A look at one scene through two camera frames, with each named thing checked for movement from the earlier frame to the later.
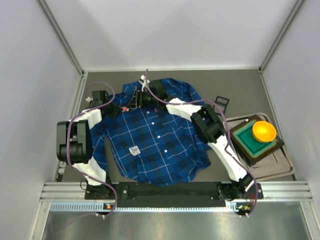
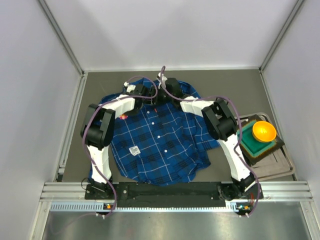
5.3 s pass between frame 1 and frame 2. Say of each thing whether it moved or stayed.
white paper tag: stayed
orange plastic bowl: stayed
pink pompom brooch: moved
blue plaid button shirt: stayed
